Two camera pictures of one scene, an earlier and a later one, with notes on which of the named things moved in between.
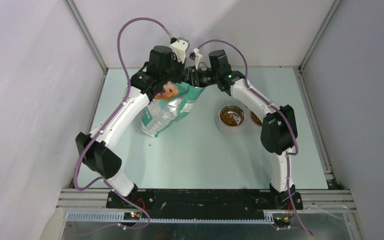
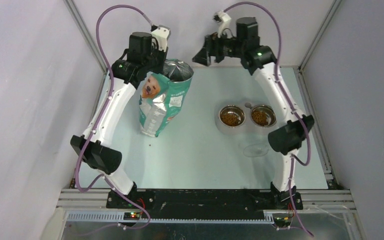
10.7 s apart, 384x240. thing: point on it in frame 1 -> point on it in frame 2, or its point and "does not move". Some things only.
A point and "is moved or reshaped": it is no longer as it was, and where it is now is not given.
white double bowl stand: x=246 y=128 does not move
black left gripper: x=179 y=65 -> x=162 y=55
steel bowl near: x=232 y=116 does not move
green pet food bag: x=172 y=106 is moved or reshaped
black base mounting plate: x=166 y=200 does not move
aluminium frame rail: x=86 y=34 does not move
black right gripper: x=194 y=77 -> x=211 y=45
